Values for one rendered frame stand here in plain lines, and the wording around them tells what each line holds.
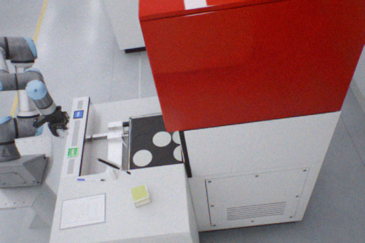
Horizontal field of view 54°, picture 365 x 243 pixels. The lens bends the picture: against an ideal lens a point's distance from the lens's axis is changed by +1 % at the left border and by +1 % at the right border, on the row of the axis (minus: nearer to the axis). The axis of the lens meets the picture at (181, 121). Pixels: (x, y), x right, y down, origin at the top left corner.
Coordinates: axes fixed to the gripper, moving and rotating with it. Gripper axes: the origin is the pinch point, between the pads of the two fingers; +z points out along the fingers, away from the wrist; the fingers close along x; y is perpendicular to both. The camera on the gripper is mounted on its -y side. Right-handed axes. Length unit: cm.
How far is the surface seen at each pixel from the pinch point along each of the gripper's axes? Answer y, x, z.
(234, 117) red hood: 83, -15, -17
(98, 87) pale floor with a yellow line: -26, 146, 110
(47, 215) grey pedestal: -36, -5, 72
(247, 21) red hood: 87, -15, -64
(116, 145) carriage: 21.5, 6.7, 22.6
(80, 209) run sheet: 8.9, -33.3, 13.9
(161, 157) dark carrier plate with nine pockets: 46, -6, 21
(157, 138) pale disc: 44.5, 6.4, 20.7
